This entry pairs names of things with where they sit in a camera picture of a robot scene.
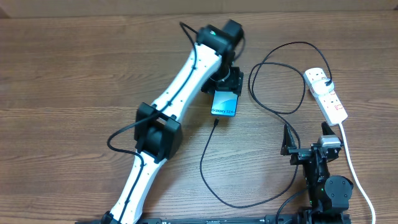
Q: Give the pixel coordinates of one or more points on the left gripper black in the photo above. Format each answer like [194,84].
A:
[234,83]

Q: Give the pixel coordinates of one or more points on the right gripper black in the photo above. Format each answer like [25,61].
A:
[298,154]

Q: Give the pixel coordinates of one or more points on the blue Galaxy smartphone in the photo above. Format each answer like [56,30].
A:
[224,104]

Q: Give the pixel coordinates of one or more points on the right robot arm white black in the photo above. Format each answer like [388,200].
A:
[328,194]

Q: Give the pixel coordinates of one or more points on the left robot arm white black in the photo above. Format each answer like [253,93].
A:
[158,126]

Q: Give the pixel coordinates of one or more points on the white charger plug adapter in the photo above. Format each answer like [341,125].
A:
[321,87]

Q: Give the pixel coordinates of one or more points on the white power strip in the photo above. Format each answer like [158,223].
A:
[330,105]

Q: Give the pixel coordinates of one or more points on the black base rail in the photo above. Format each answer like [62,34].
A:
[268,219]

